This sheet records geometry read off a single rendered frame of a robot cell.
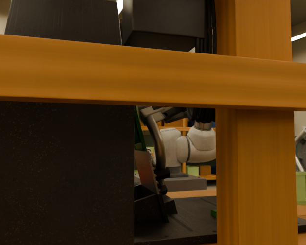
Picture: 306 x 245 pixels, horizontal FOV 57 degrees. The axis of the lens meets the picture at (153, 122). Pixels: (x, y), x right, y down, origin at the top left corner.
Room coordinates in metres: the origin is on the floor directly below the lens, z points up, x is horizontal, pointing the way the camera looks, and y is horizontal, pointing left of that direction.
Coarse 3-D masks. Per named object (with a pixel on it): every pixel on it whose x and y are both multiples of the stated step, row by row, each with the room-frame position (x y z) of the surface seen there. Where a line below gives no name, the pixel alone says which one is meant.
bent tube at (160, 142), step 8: (144, 120) 0.85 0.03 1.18; (152, 120) 0.83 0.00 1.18; (152, 128) 0.81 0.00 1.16; (152, 136) 0.81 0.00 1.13; (160, 136) 0.81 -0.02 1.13; (160, 144) 0.80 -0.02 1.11; (160, 152) 0.81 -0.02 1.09; (160, 160) 0.82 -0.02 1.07; (160, 168) 0.85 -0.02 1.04; (160, 184) 0.92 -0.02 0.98
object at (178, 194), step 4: (168, 192) 1.22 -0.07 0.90; (172, 192) 1.22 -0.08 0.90; (176, 192) 1.22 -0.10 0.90; (180, 192) 1.22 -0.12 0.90; (184, 192) 1.22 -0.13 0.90; (188, 192) 1.22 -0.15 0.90; (192, 192) 1.22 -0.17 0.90; (196, 192) 1.22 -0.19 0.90; (200, 192) 1.22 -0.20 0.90; (204, 192) 1.22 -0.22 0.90; (208, 192) 1.22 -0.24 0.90; (212, 192) 1.22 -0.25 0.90; (172, 196) 1.14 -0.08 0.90; (176, 196) 1.14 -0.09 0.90; (180, 196) 1.14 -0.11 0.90; (184, 196) 1.14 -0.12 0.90; (188, 196) 1.14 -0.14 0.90; (192, 196) 1.14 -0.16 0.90; (196, 196) 1.14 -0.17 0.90; (200, 196) 1.14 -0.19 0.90
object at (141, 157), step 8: (136, 152) 0.89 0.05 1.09; (144, 152) 0.79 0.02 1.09; (136, 160) 0.92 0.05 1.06; (144, 160) 0.82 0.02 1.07; (152, 160) 0.78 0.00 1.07; (144, 168) 0.84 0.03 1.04; (152, 168) 0.77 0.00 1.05; (144, 176) 0.87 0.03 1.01; (152, 176) 0.78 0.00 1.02; (144, 184) 0.90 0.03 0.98; (152, 184) 0.80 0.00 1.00
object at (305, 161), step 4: (300, 140) 1.66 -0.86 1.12; (304, 140) 1.65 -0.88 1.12; (300, 144) 1.68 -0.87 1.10; (304, 144) 1.65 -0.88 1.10; (300, 148) 1.67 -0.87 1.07; (304, 148) 1.64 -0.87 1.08; (300, 152) 1.66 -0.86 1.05; (304, 152) 1.64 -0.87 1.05; (304, 156) 1.62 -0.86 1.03; (304, 160) 1.61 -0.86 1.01; (304, 164) 1.60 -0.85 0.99; (296, 168) 1.65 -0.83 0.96
